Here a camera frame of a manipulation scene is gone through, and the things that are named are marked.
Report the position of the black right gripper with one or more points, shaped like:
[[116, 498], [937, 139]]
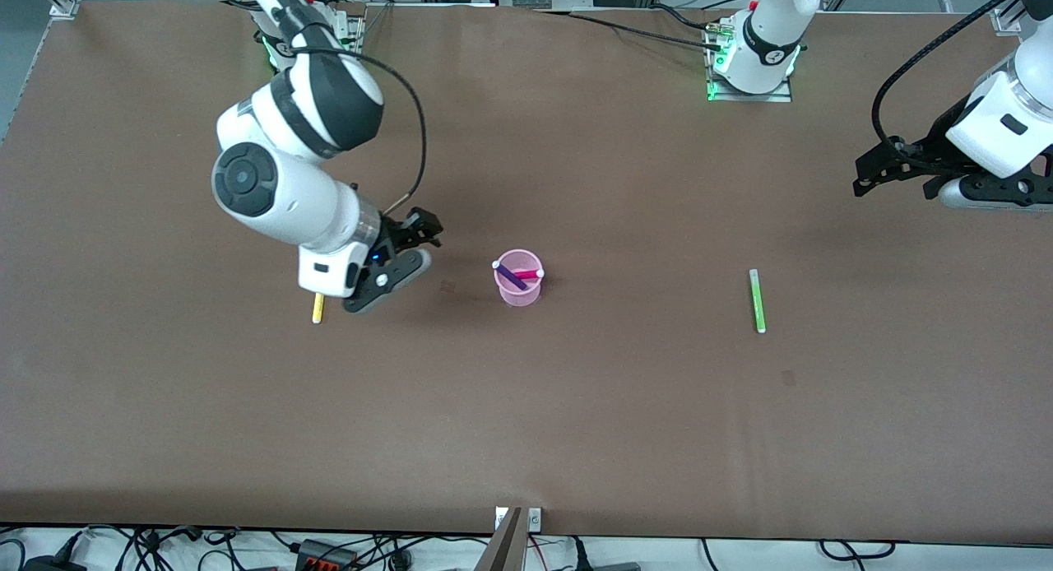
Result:
[[396, 234]]

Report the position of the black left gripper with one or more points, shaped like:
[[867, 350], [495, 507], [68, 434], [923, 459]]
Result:
[[923, 155]]

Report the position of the purple marker pen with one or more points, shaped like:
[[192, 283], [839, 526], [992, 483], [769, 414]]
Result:
[[510, 276]]

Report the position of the pink marker pen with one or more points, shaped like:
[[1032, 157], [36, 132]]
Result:
[[529, 274]]

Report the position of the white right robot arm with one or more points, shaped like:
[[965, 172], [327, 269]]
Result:
[[271, 176]]

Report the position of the pink plastic cup holder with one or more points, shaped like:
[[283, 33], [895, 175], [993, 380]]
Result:
[[518, 298]]

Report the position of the yellow marker pen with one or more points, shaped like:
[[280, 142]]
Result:
[[317, 312]]

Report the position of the green marker pen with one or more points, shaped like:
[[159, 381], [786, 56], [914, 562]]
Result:
[[757, 301]]

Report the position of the black orange power adapter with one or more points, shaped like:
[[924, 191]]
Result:
[[327, 554]]

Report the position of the black plug on floor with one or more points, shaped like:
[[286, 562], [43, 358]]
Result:
[[605, 565]]

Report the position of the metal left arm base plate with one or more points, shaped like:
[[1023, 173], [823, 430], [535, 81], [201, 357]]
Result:
[[781, 96]]

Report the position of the metal table corner bracket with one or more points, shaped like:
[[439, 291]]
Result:
[[64, 8], [1007, 21]]

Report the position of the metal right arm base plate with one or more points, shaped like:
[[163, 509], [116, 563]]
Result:
[[354, 32]]

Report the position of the small metal edge bracket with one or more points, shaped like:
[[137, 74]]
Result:
[[535, 518]]

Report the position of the brown camera mast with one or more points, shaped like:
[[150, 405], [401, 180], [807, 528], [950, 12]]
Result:
[[503, 546]]

